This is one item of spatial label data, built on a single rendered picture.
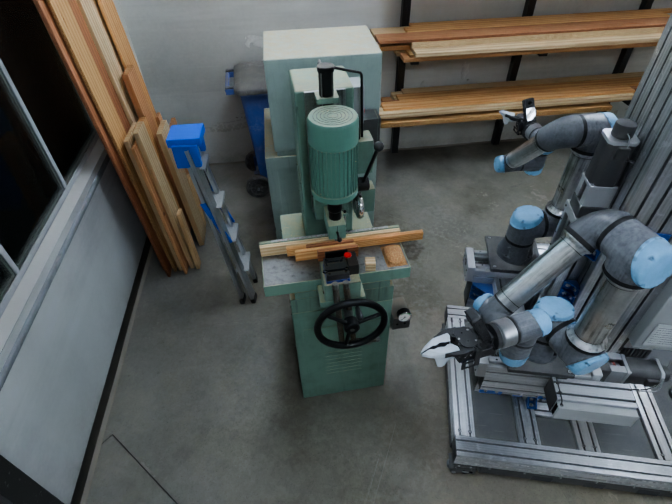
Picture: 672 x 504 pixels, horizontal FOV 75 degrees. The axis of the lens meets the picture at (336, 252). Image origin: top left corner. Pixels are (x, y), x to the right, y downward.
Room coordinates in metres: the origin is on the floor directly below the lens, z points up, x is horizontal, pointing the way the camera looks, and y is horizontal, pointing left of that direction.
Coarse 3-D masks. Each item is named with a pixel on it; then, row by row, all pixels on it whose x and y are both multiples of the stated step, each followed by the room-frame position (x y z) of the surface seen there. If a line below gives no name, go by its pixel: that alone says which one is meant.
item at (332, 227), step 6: (324, 210) 1.43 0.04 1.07; (324, 216) 1.43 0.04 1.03; (342, 216) 1.38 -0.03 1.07; (330, 222) 1.35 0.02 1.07; (336, 222) 1.35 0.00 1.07; (342, 222) 1.34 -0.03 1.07; (330, 228) 1.32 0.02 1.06; (336, 228) 1.33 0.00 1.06; (342, 228) 1.33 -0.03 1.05; (330, 234) 1.32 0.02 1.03; (336, 234) 1.33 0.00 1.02; (342, 234) 1.33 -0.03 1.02
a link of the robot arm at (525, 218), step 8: (520, 208) 1.44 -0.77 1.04; (528, 208) 1.43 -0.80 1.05; (536, 208) 1.43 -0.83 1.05; (512, 216) 1.42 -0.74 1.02; (520, 216) 1.39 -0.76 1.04; (528, 216) 1.39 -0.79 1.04; (536, 216) 1.38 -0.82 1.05; (544, 216) 1.39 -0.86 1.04; (512, 224) 1.39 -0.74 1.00; (520, 224) 1.37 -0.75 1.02; (528, 224) 1.35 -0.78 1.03; (536, 224) 1.35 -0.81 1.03; (544, 224) 1.37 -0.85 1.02; (512, 232) 1.38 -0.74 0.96; (520, 232) 1.36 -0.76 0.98; (528, 232) 1.35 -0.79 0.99; (536, 232) 1.35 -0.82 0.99; (544, 232) 1.36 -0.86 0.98; (512, 240) 1.37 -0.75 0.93; (520, 240) 1.35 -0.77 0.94; (528, 240) 1.35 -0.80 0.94
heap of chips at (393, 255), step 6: (390, 246) 1.36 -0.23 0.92; (396, 246) 1.36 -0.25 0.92; (384, 252) 1.33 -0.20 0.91; (390, 252) 1.32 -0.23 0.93; (396, 252) 1.31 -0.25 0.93; (402, 252) 1.34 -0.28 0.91; (384, 258) 1.31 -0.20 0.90; (390, 258) 1.29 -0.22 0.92; (396, 258) 1.29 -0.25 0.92; (402, 258) 1.29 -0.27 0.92; (390, 264) 1.27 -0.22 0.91; (396, 264) 1.27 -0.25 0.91; (402, 264) 1.27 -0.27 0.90
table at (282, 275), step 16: (272, 256) 1.34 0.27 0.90; (368, 256) 1.32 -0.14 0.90; (272, 272) 1.24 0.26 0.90; (288, 272) 1.24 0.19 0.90; (304, 272) 1.24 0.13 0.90; (368, 272) 1.23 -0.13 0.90; (384, 272) 1.24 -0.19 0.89; (400, 272) 1.25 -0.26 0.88; (272, 288) 1.17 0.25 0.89; (288, 288) 1.18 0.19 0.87; (304, 288) 1.19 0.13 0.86; (320, 288) 1.18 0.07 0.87; (320, 304) 1.10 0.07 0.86
